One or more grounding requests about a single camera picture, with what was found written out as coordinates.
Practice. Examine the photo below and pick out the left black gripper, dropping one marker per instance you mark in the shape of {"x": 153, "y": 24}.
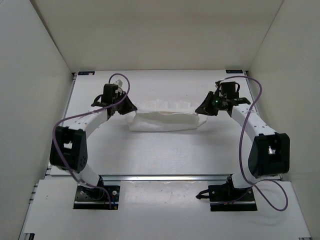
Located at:
{"x": 129, "y": 106}

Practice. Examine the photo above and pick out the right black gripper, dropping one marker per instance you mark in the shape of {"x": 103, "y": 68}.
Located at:
{"x": 206, "y": 108}

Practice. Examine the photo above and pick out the white pleated skirt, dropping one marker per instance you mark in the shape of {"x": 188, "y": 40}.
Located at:
{"x": 164, "y": 116}

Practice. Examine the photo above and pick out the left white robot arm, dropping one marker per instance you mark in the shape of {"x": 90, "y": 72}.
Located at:
{"x": 69, "y": 147}

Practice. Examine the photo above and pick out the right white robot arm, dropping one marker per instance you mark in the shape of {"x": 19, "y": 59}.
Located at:
{"x": 270, "y": 151}

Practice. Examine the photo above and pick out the right blue corner label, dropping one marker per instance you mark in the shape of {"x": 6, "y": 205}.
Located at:
{"x": 233, "y": 71}

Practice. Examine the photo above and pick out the blue corner label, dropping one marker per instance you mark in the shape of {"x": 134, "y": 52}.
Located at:
{"x": 233, "y": 71}
{"x": 86, "y": 73}

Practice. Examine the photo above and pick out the left blue corner label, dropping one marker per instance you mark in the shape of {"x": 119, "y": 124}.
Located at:
{"x": 86, "y": 73}

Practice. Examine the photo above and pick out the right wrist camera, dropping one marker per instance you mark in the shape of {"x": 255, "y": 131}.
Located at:
{"x": 218, "y": 84}

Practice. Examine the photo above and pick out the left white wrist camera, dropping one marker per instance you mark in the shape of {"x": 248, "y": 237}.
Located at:
{"x": 118, "y": 84}

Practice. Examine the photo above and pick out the aluminium front rail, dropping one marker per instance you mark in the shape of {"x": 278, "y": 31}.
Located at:
{"x": 186, "y": 177}

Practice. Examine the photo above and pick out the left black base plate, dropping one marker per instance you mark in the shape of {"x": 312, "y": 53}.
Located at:
{"x": 96, "y": 199}

